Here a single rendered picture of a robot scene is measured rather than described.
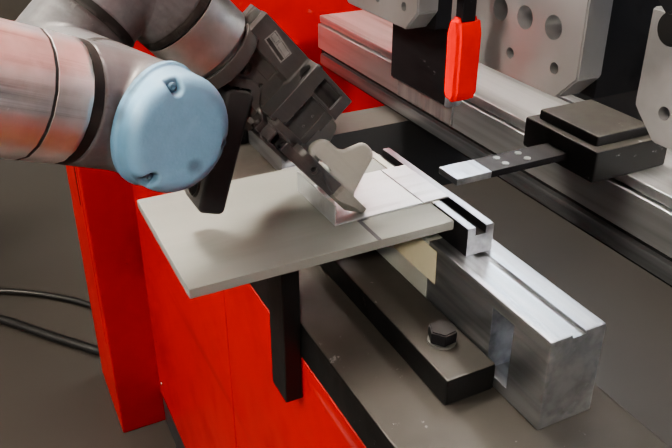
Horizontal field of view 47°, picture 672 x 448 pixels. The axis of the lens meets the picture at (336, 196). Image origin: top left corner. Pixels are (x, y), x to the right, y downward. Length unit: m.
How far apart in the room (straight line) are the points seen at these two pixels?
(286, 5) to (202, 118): 1.18
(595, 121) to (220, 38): 0.47
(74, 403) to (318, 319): 1.37
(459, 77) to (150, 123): 0.25
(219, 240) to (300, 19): 1.00
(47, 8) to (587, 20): 0.37
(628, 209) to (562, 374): 0.30
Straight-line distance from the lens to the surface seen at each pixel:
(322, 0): 1.66
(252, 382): 1.06
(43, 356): 2.30
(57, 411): 2.11
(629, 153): 0.91
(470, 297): 0.73
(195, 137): 0.46
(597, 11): 0.53
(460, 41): 0.58
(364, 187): 0.79
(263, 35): 0.65
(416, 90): 0.78
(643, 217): 0.91
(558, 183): 1.00
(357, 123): 1.28
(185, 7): 0.60
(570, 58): 0.54
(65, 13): 0.58
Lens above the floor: 1.36
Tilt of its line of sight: 27 degrees down
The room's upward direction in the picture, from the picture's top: straight up
